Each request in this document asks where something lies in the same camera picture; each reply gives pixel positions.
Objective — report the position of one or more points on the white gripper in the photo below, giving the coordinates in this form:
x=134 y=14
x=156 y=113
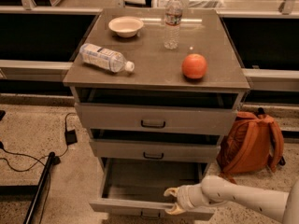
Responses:
x=184 y=197

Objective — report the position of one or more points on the grey bottom drawer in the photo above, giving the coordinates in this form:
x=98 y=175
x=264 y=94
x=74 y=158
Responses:
x=136 y=187

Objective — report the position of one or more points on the grey drawer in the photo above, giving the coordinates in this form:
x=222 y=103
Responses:
x=136 y=187
x=158 y=119
x=153 y=151

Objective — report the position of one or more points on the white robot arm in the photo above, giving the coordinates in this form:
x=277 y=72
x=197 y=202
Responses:
x=214 y=190

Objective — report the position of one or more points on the grey drawer cabinet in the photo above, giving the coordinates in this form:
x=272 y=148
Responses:
x=158 y=79

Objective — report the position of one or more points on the grey middle drawer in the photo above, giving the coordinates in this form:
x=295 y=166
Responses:
x=153 y=151

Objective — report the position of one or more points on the grey top drawer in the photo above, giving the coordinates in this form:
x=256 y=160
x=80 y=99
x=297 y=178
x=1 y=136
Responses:
x=158 y=119

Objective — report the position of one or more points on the orange backpack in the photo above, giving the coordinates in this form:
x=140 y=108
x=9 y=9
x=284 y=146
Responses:
x=254 y=142

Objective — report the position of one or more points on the black power adapter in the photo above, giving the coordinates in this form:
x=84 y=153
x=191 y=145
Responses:
x=70 y=137

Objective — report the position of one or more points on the red apple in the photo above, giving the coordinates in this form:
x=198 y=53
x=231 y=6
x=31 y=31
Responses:
x=194 y=66

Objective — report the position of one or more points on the black stand leg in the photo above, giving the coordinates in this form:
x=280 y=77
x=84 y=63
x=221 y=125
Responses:
x=26 y=203

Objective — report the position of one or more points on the lying clear water bottle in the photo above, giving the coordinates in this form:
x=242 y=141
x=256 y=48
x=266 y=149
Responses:
x=107 y=59

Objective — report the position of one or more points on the white paper bowl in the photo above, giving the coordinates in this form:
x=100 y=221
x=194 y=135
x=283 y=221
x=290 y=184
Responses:
x=126 y=26

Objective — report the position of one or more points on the upright clear water bottle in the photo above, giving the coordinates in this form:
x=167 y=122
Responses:
x=172 y=21

